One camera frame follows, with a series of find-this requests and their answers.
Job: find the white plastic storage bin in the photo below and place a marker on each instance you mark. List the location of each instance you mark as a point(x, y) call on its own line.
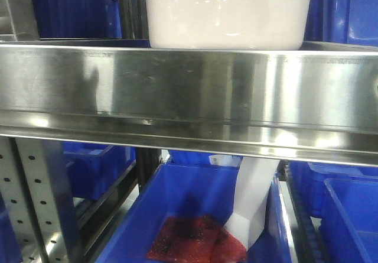
point(227, 24)

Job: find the blue bin lower centre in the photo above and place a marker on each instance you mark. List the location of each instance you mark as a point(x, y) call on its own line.
point(192, 191)

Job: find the blue bin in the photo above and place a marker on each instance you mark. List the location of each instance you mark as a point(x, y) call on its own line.
point(342, 21)
point(344, 197)
point(192, 191)
point(93, 168)
point(77, 18)

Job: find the blue bin lower left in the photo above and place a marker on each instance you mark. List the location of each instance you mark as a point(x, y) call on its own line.
point(93, 168)

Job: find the stainless steel shelf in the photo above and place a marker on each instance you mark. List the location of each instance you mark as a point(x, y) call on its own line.
point(318, 103)

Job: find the blue bin upper left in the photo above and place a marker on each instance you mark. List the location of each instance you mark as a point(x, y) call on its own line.
point(77, 18)

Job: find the blue bin lower right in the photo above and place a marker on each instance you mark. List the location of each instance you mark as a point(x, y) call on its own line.
point(344, 197)

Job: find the blue bin upper right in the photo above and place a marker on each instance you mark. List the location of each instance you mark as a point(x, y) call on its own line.
point(342, 21)

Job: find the white paper package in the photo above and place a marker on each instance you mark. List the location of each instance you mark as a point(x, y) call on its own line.
point(242, 211)

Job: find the perforated metal shelf post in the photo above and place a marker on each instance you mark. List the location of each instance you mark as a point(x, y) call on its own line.
point(36, 190)

